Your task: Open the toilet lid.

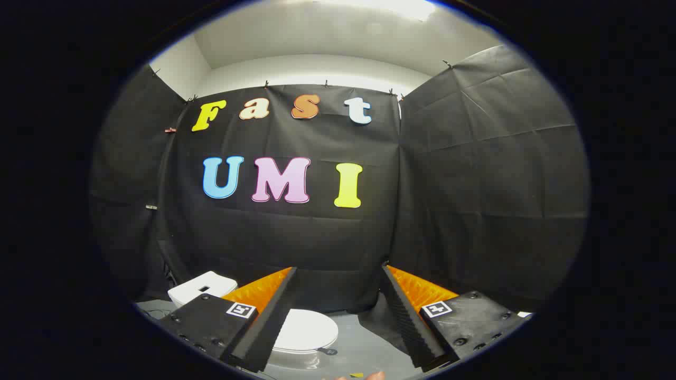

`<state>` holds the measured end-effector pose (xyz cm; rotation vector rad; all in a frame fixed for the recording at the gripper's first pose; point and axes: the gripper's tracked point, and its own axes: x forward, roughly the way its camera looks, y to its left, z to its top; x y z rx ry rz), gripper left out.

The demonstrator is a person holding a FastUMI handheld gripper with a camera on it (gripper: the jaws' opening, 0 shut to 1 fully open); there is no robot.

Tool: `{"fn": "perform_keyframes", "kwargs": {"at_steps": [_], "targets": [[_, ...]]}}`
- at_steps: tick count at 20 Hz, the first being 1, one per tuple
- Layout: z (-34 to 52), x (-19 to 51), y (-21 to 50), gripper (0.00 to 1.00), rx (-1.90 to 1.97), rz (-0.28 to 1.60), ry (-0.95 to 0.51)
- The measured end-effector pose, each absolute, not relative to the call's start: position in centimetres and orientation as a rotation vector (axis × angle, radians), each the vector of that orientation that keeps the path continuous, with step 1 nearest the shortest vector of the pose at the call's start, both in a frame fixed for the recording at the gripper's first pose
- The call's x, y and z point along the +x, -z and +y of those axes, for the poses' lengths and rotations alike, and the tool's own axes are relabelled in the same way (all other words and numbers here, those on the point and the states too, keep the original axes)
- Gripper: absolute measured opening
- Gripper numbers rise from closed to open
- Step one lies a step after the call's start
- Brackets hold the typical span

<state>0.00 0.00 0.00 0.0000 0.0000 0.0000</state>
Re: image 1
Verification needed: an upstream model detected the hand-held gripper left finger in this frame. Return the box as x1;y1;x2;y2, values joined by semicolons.
158;267;297;374

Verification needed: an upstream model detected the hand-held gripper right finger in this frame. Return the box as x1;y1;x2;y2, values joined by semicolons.
381;263;531;372

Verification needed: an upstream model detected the white toilet lid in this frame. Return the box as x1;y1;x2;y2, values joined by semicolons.
272;309;339;354

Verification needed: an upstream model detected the black backdrop cloth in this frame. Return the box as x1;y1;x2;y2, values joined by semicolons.
90;45;589;317

